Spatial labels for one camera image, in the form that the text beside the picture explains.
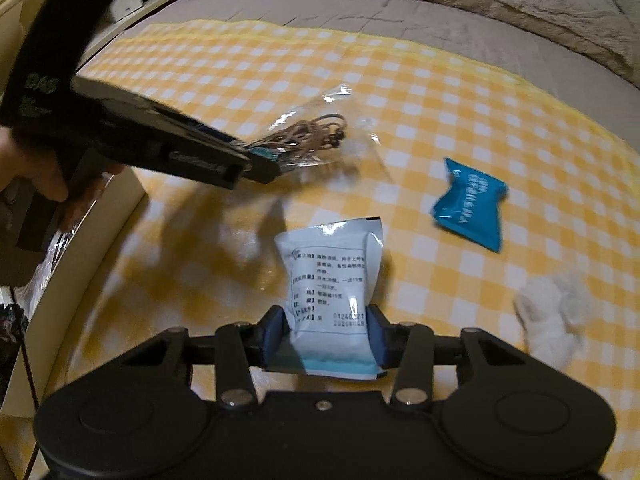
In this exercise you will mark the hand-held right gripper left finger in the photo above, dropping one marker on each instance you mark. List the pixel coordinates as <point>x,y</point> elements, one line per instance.
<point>272,335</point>

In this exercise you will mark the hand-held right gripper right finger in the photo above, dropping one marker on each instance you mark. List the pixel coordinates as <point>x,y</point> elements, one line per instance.
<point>377,337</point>

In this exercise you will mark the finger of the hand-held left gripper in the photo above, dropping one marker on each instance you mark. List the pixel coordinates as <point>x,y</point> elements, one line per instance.
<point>200,127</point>
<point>262,167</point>

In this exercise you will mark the white medicine sachet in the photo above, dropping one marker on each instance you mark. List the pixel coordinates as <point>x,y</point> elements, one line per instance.
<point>327,270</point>

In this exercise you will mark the white cardboard box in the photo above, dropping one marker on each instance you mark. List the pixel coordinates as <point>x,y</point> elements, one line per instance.
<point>115,220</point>

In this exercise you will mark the person's left hand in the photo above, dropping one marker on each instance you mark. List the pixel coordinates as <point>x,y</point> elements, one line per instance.
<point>45,170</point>

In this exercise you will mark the blue foil packet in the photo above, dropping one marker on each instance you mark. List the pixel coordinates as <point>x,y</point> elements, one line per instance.
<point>467,205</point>

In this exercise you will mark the white cotton wad bag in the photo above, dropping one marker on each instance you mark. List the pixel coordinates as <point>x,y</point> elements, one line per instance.
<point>550,315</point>

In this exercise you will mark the yellow checkered mat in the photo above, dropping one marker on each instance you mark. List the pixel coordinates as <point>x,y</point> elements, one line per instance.
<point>450,110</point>

